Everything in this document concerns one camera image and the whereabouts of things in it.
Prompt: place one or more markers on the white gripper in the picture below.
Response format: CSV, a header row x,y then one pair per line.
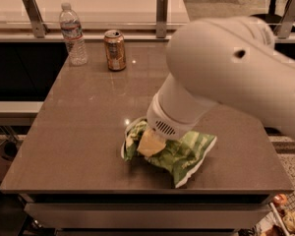
x,y
163,124

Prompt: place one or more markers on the green jalapeno chip bag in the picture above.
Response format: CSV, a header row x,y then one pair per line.
x,y
181,158

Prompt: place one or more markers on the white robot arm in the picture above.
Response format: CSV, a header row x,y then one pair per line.
x,y
223,60

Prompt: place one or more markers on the orange soda can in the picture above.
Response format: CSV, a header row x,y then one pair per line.
x,y
115,50

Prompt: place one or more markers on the clear plastic water bottle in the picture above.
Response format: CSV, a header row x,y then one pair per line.
x,y
71,29

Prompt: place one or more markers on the black office chair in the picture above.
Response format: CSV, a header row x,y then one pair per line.
x,y
272,0

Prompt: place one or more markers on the middle metal railing post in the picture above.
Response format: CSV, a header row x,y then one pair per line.
x,y
161,18

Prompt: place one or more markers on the metal railing post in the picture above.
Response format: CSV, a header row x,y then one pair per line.
x,y
161,18
284,28
38,26

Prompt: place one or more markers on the wire basket with snacks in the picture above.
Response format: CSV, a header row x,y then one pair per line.
x,y
280,221

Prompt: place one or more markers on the right metal railing post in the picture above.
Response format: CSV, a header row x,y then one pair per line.
x,y
284,28

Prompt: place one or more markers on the left metal railing post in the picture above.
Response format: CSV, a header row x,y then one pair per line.
x,y
38,26

